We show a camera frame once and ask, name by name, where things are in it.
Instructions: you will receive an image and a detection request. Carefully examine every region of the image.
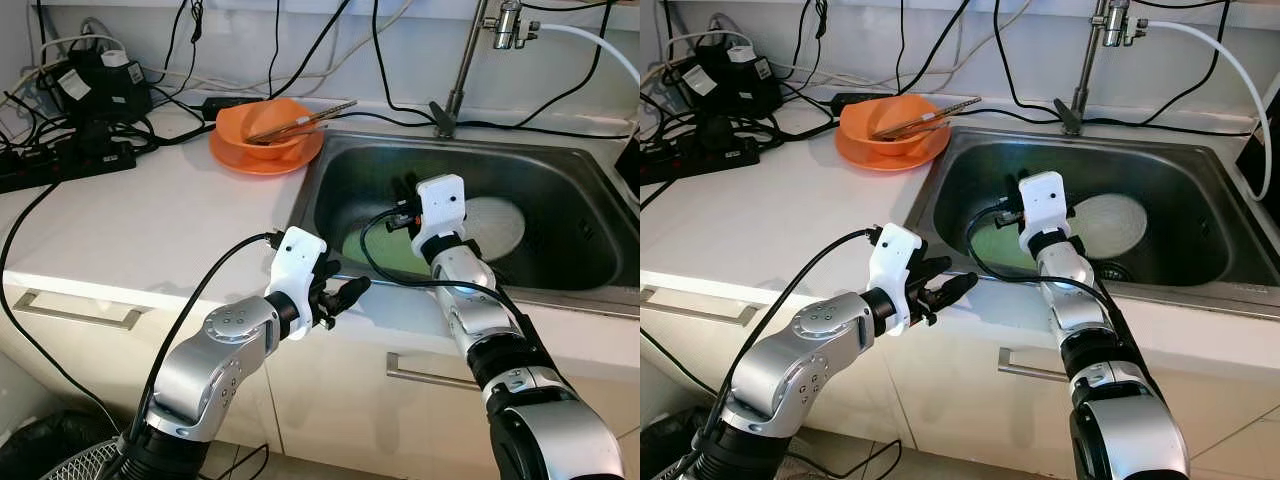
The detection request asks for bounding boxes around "white speckled bowl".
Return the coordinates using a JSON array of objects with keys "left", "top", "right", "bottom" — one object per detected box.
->
[
  {"left": 1070, "top": 192, "right": 1149, "bottom": 259},
  {"left": 455, "top": 195, "right": 526, "bottom": 263}
]

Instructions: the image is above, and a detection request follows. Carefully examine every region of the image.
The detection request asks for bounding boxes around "black trash bag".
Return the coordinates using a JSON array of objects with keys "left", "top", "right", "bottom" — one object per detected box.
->
[{"left": 0, "top": 408, "right": 119, "bottom": 480}]

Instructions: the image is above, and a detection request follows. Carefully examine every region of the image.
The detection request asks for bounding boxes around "patterned brown chopstick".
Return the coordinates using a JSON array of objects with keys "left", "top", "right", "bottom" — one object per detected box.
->
[
  {"left": 875, "top": 105, "right": 971, "bottom": 141},
  {"left": 245, "top": 98, "right": 359, "bottom": 141},
  {"left": 870, "top": 96, "right": 984, "bottom": 139},
  {"left": 250, "top": 108, "right": 346, "bottom": 144}
]

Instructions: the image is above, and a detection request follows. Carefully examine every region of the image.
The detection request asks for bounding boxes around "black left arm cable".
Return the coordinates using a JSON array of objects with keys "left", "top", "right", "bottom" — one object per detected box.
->
[
  {"left": 690, "top": 226, "right": 881, "bottom": 471},
  {"left": 125, "top": 230, "right": 281, "bottom": 446}
]

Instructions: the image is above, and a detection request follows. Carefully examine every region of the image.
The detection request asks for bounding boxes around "light green plate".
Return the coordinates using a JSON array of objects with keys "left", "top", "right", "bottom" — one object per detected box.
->
[
  {"left": 968, "top": 220, "right": 1041, "bottom": 273},
  {"left": 340, "top": 215, "right": 441, "bottom": 281}
]

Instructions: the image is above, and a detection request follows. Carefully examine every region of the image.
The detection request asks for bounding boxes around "black power strip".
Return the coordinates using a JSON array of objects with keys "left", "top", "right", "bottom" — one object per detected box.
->
[
  {"left": 640, "top": 135, "right": 759, "bottom": 186},
  {"left": 0, "top": 140, "right": 139, "bottom": 196}
]

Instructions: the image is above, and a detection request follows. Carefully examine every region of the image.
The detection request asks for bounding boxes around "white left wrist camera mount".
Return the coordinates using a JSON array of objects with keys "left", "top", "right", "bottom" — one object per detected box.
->
[
  {"left": 868, "top": 222, "right": 926, "bottom": 336},
  {"left": 265, "top": 226, "right": 329, "bottom": 313}
]

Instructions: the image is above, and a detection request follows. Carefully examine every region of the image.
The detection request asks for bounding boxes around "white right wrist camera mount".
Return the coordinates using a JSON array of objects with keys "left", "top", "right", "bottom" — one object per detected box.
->
[
  {"left": 1017, "top": 170, "right": 1076, "bottom": 241},
  {"left": 412, "top": 173, "right": 471, "bottom": 251}
]

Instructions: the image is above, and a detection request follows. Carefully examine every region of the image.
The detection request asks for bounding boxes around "straight thin black cable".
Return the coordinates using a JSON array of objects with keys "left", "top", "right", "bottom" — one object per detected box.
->
[
  {"left": 892, "top": 0, "right": 906, "bottom": 96},
  {"left": 270, "top": 0, "right": 284, "bottom": 99}
]

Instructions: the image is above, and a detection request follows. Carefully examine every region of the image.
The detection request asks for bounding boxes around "silver sink faucet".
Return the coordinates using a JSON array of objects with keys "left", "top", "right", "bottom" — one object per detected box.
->
[
  {"left": 1052, "top": 0, "right": 1151, "bottom": 136},
  {"left": 428, "top": 0, "right": 546, "bottom": 141}
]

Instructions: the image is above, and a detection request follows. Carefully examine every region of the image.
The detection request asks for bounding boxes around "black appliance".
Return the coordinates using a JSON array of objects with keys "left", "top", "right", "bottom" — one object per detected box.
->
[{"left": 1238, "top": 90, "right": 1280, "bottom": 206}]

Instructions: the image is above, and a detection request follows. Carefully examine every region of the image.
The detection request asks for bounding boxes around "black adapter cable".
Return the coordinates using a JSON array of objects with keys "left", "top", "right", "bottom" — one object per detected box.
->
[
  {"left": 320, "top": 108, "right": 631, "bottom": 141},
  {"left": 945, "top": 108, "right": 1256, "bottom": 136}
]

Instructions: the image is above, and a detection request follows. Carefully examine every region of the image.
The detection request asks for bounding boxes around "white cabinet drawer front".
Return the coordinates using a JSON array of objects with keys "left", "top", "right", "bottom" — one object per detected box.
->
[
  {"left": 0, "top": 275, "right": 281, "bottom": 451},
  {"left": 640, "top": 270, "right": 881, "bottom": 441},
  {"left": 880, "top": 310, "right": 1280, "bottom": 480},
  {"left": 265, "top": 310, "right": 640, "bottom": 480}
]

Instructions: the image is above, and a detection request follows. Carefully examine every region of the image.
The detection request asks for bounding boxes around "thick black wall cable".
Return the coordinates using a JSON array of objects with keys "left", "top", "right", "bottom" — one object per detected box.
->
[
  {"left": 992, "top": 0, "right": 1061, "bottom": 121},
  {"left": 372, "top": 0, "right": 441, "bottom": 123}
]

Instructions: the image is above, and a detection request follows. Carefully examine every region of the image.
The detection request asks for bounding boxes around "thin black charger cable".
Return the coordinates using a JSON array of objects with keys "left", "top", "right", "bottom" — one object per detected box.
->
[
  {"left": 785, "top": 0, "right": 831, "bottom": 89},
  {"left": 155, "top": 0, "right": 206, "bottom": 91}
]

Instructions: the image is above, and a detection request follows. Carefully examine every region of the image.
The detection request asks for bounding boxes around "curved black wall cable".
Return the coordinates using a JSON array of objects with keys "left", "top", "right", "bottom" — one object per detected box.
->
[
  {"left": 515, "top": 0, "right": 616, "bottom": 129},
  {"left": 1135, "top": 0, "right": 1233, "bottom": 126}
]

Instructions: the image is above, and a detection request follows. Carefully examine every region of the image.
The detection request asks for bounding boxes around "stainless steel sink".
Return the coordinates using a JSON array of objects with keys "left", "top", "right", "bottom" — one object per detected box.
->
[
  {"left": 905, "top": 128, "right": 1280, "bottom": 321},
  {"left": 290, "top": 130, "right": 640, "bottom": 306}
]

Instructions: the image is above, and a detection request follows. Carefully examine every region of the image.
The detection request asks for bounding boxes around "black power strip cable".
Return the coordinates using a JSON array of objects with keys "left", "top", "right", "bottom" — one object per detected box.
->
[
  {"left": 0, "top": 178, "right": 126, "bottom": 436},
  {"left": 640, "top": 180, "right": 726, "bottom": 431}
]

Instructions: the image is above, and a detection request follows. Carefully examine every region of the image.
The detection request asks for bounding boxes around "short silver drawer handle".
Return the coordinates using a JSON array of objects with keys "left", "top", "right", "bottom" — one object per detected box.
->
[
  {"left": 385, "top": 352, "right": 481, "bottom": 393},
  {"left": 998, "top": 347, "right": 1076, "bottom": 386}
]

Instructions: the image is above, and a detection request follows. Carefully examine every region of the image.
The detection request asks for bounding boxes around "black charger box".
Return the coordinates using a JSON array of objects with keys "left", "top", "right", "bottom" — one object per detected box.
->
[
  {"left": 50, "top": 50, "right": 153, "bottom": 121},
  {"left": 680, "top": 45, "right": 783, "bottom": 116}
]

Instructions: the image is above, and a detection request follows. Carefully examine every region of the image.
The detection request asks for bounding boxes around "grey wire-guard fan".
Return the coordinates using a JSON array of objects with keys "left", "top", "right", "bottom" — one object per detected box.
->
[{"left": 40, "top": 438, "right": 136, "bottom": 480}]

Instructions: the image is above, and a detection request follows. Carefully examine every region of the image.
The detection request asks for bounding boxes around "orange plate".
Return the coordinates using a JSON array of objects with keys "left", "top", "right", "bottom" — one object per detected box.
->
[
  {"left": 208, "top": 128, "right": 326, "bottom": 177},
  {"left": 835, "top": 125, "right": 951, "bottom": 173}
]

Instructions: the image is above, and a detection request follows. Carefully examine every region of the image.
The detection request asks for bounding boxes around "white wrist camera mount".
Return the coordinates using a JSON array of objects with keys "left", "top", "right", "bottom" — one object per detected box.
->
[
  {"left": 868, "top": 222, "right": 926, "bottom": 336},
  {"left": 1017, "top": 170, "right": 1076, "bottom": 241},
  {"left": 412, "top": 173, "right": 471, "bottom": 251},
  {"left": 265, "top": 226, "right": 329, "bottom": 313}
]

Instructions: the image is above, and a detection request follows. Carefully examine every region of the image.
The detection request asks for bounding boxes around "long silver drawer handle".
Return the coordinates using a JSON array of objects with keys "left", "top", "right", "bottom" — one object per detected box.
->
[
  {"left": 640, "top": 285, "right": 766, "bottom": 331},
  {"left": 10, "top": 290, "right": 146, "bottom": 333}
]

